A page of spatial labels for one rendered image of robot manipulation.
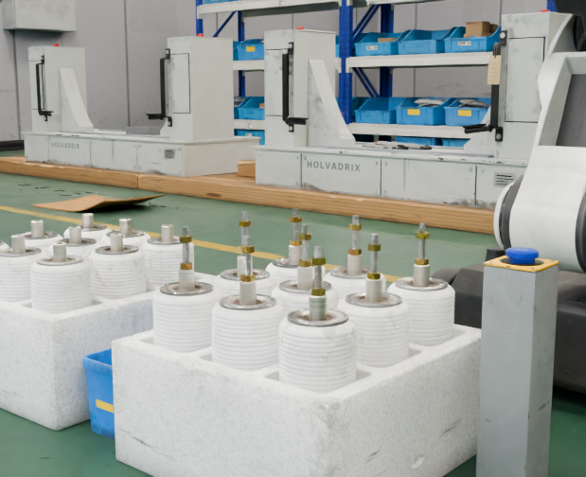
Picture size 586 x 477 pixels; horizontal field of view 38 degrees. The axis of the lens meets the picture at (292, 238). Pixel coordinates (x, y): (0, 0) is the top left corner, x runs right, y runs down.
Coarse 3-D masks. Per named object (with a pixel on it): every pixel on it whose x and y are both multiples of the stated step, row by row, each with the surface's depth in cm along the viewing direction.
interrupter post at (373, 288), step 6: (366, 282) 111; (372, 282) 111; (378, 282) 111; (366, 288) 112; (372, 288) 111; (378, 288) 111; (366, 294) 112; (372, 294) 111; (378, 294) 111; (366, 300) 112; (372, 300) 111; (378, 300) 111
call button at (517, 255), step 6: (510, 252) 105; (516, 252) 104; (522, 252) 104; (528, 252) 104; (534, 252) 104; (510, 258) 105; (516, 258) 105; (522, 258) 104; (528, 258) 104; (534, 258) 105
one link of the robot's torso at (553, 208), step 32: (544, 64) 134; (576, 64) 133; (544, 96) 131; (576, 96) 133; (544, 128) 130; (576, 128) 132; (544, 160) 128; (576, 160) 124; (512, 192) 128; (544, 192) 125; (576, 192) 122; (512, 224) 127; (544, 224) 124; (576, 224) 120; (544, 256) 126; (576, 256) 122
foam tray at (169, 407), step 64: (128, 384) 118; (192, 384) 109; (256, 384) 101; (384, 384) 103; (448, 384) 115; (128, 448) 120; (192, 448) 110; (256, 448) 103; (320, 448) 96; (384, 448) 104; (448, 448) 117
